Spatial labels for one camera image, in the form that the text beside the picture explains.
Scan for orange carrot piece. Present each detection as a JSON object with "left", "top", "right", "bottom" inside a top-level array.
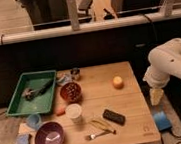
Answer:
[{"left": 55, "top": 106, "right": 66, "bottom": 116}]

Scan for purple bowl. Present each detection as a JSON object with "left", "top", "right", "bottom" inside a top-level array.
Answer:
[{"left": 34, "top": 121, "right": 65, "bottom": 144}]

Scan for small metal cup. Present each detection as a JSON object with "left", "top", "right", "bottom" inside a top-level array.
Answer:
[{"left": 70, "top": 67, "right": 81, "bottom": 81}]

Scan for white paper cup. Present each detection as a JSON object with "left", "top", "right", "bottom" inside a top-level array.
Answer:
[{"left": 65, "top": 104, "right": 83, "bottom": 124}]

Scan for white horizontal rail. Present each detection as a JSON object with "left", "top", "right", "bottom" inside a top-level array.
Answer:
[{"left": 0, "top": 8, "right": 181, "bottom": 46}]

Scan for crumpled grey cloth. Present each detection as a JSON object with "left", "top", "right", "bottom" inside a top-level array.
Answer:
[{"left": 57, "top": 74, "right": 73, "bottom": 87}]

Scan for small blue cup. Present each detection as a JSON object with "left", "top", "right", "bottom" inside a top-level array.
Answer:
[{"left": 26, "top": 114, "right": 42, "bottom": 131}]

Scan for black rectangular block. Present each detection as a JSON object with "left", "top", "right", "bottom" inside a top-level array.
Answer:
[{"left": 102, "top": 109, "right": 126, "bottom": 126}]

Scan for red bowl with nuts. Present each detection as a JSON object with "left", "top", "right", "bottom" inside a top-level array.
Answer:
[{"left": 60, "top": 82, "right": 82, "bottom": 103}]

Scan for blue cylinder on floor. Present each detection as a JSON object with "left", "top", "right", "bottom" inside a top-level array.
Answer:
[{"left": 153, "top": 111, "right": 172, "bottom": 131}]

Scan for dark brush in tray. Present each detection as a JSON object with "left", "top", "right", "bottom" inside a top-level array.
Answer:
[{"left": 22, "top": 79, "right": 54, "bottom": 101}]

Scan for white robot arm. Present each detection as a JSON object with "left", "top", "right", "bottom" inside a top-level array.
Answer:
[{"left": 143, "top": 38, "right": 181, "bottom": 106}]

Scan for yellow orange apple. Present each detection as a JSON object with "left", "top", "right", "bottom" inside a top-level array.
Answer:
[{"left": 112, "top": 76, "right": 124, "bottom": 89}]

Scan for black office chair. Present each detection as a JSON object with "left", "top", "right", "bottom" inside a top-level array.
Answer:
[{"left": 78, "top": 0, "right": 93, "bottom": 23}]

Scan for green plastic tray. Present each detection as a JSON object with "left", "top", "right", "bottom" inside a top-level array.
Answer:
[{"left": 6, "top": 70, "right": 57, "bottom": 117}]

